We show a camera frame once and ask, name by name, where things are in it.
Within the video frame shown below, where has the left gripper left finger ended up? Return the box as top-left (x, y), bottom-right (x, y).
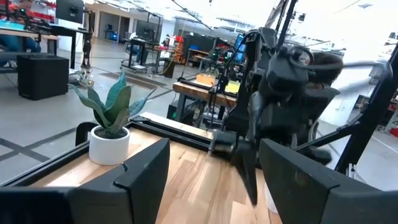
top-left (67, 138), bottom-right (171, 224)

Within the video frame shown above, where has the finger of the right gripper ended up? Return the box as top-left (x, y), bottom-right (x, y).
top-left (297, 147), bottom-right (333, 165)
top-left (231, 141), bottom-right (259, 206)

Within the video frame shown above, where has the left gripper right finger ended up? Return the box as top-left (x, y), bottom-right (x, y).
top-left (259, 139), bottom-right (398, 224)

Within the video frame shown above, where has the clear plastic container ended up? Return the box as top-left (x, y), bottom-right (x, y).
top-left (264, 183), bottom-right (279, 215)

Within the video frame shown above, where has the white plant pot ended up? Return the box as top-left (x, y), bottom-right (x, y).
top-left (88, 125), bottom-right (131, 166)

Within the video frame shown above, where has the yellow pad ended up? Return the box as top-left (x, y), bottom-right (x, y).
top-left (224, 80), bottom-right (241, 95)

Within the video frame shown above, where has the black clamp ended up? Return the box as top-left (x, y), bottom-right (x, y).
top-left (75, 121), bottom-right (99, 147)

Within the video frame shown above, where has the green snake plant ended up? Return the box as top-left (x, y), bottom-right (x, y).
top-left (68, 72), bottom-right (156, 139)

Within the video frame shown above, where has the blue-lit monitor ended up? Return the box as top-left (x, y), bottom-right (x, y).
top-left (233, 33), bottom-right (246, 63)

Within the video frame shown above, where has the orange box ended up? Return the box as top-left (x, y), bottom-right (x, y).
top-left (195, 73), bottom-right (216, 86)

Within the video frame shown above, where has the wooden work table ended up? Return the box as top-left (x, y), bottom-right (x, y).
top-left (172, 81), bottom-right (238, 128)

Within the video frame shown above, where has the cluttered background desk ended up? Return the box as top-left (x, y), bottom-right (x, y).
top-left (121, 37), bottom-right (175, 74)

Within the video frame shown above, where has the black box cabinet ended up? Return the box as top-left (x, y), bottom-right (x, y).
top-left (17, 54), bottom-right (70, 101)

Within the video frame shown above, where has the black-legged work table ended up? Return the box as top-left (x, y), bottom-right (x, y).
top-left (0, 24), bottom-right (93, 70)

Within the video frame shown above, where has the black computer monitor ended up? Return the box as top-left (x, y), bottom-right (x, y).
top-left (55, 0), bottom-right (85, 24)

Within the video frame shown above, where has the person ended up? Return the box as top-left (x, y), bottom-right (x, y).
top-left (0, 0), bottom-right (42, 68)

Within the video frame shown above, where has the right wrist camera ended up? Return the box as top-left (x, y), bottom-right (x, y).
top-left (264, 46), bottom-right (315, 94)

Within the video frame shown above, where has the black aluminium table frame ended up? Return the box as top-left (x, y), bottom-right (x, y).
top-left (0, 42), bottom-right (398, 187)

